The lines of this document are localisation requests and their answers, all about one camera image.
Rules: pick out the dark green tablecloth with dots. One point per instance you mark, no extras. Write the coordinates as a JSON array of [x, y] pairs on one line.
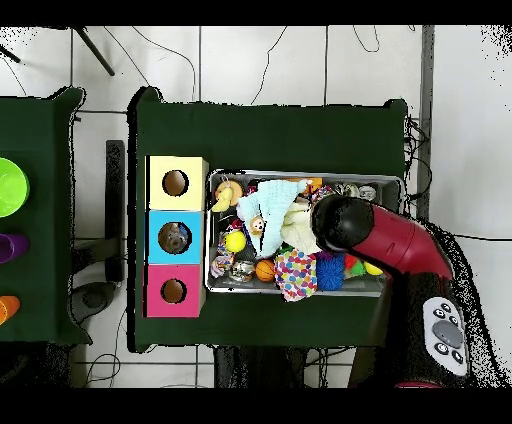
[[40, 120], [260, 136]]

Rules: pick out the blue spiky ball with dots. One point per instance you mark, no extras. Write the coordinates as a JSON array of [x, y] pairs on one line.
[[330, 274]]

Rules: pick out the polka dot cloth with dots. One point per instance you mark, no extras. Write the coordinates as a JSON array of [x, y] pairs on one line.
[[296, 276]]

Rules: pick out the yellow plush duck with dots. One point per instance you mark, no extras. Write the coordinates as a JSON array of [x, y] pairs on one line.
[[224, 198]]

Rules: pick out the purple cup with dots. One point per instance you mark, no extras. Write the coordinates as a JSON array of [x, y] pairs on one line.
[[14, 248]]

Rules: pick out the orange cup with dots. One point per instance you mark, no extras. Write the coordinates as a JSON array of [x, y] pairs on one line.
[[8, 308]]

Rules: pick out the wooden three-hole box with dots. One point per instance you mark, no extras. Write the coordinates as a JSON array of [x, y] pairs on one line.
[[156, 200]]

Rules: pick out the lime green bowl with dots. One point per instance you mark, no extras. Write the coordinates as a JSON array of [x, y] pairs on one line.
[[12, 188]]

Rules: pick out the silver mesh bin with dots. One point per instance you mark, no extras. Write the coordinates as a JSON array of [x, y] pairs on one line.
[[360, 286]]

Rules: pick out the black panel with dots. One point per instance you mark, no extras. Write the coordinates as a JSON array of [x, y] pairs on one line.
[[115, 180]]

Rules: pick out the brown plush toy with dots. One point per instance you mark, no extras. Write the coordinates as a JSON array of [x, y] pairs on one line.
[[256, 224]]

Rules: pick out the cream knitted cloth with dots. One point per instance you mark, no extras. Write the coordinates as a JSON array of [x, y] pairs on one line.
[[296, 232]]

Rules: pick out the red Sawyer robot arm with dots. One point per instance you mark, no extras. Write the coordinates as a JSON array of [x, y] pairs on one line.
[[400, 244]]

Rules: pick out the mint green cloth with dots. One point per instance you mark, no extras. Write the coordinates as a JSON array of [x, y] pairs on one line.
[[272, 200]]

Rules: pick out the plain yellow ball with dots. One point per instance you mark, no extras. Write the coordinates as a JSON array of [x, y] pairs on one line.
[[372, 270]]

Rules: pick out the yellow tennis ball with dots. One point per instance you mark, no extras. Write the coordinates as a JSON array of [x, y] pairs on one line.
[[235, 242]]

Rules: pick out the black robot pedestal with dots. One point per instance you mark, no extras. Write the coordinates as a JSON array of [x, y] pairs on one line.
[[256, 368]]

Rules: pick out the black tripod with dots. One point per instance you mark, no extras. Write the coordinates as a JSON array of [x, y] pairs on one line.
[[96, 52]]

